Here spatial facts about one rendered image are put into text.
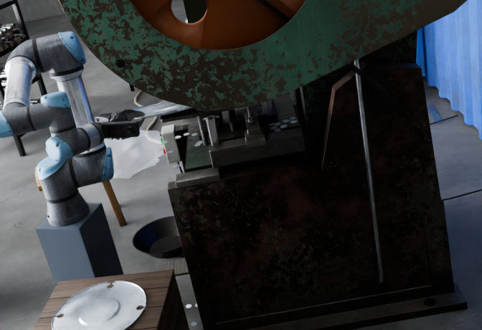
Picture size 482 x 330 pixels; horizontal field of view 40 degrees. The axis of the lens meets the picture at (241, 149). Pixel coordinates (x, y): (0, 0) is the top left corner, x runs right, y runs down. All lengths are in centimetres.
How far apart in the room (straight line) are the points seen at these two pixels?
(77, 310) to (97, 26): 90
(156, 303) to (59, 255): 56
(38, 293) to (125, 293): 90
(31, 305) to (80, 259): 53
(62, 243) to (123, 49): 97
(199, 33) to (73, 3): 33
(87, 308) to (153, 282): 22
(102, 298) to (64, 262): 39
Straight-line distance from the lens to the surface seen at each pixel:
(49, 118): 196
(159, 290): 213
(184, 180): 208
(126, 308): 209
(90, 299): 219
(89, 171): 237
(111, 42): 173
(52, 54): 228
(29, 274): 316
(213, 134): 209
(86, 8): 172
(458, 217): 291
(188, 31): 178
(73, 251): 247
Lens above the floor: 154
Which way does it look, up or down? 24 degrees down
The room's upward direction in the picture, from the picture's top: 11 degrees counter-clockwise
